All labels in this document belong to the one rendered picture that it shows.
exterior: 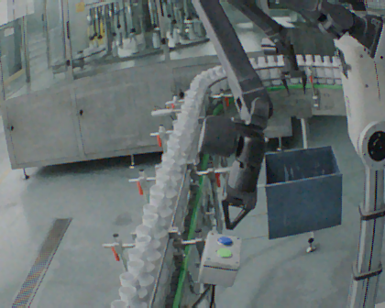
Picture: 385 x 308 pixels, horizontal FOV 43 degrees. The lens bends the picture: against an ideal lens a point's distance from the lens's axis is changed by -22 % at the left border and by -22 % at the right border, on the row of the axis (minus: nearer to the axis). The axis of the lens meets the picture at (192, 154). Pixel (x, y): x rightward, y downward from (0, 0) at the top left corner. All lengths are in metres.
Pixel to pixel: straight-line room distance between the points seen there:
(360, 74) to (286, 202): 0.73
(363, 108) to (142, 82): 3.60
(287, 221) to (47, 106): 3.52
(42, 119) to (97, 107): 0.62
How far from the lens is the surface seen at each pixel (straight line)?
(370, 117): 1.54
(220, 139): 1.12
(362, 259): 1.80
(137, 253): 1.24
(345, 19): 1.28
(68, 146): 5.27
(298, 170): 2.31
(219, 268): 1.24
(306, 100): 3.15
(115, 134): 5.11
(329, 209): 2.07
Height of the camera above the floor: 1.72
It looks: 19 degrees down
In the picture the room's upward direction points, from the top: 9 degrees counter-clockwise
